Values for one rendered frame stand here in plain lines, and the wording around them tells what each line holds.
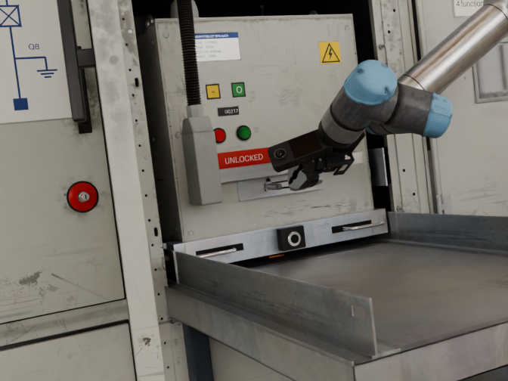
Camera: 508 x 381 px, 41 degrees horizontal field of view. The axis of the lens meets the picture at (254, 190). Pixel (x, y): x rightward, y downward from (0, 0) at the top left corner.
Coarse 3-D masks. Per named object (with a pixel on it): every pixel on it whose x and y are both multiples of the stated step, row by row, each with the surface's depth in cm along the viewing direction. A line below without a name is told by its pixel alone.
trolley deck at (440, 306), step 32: (352, 256) 147; (384, 256) 142; (416, 256) 138; (448, 256) 133; (480, 256) 129; (352, 288) 115; (384, 288) 112; (416, 288) 109; (448, 288) 106; (480, 288) 104; (192, 320) 123; (224, 320) 109; (256, 320) 101; (384, 320) 92; (416, 320) 90; (448, 320) 88; (480, 320) 87; (256, 352) 99; (288, 352) 89; (320, 352) 81; (352, 352) 80; (416, 352) 79; (448, 352) 81; (480, 352) 83
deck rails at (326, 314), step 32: (416, 224) 155; (448, 224) 145; (480, 224) 136; (192, 256) 128; (192, 288) 130; (224, 288) 116; (256, 288) 104; (288, 288) 94; (320, 288) 86; (288, 320) 95; (320, 320) 87; (352, 320) 80; (384, 352) 77
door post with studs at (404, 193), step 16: (368, 0) 164; (384, 0) 160; (384, 16) 160; (384, 32) 160; (384, 48) 160; (400, 48) 162; (384, 64) 160; (400, 64) 162; (384, 144) 165; (400, 144) 162; (400, 160) 162; (400, 176) 162; (400, 192) 162; (416, 192) 164; (400, 208) 161; (416, 208) 164
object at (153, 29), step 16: (256, 16) 150; (272, 16) 152; (288, 16) 154; (304, 16) 156; (320, 16) 157; (336, 16) 159; (144, 32) 148; (144, 48) 149; (144, 64) 151; (160, 64) 141; (144, 80) 152; (160, 80) 142; (144, 96) 154; (160, 96) 144; (160, 112) 145; (160, 128) 146; (160, 144) 148; (160, 160) 149; (368, 160) 163; (160, 176) 151; (160, 192) 152; (176, 192) 142; (160, 208) 154; (176, 208) 144; (160, 224) 156; (176, 224) 145; (176, 240) 147
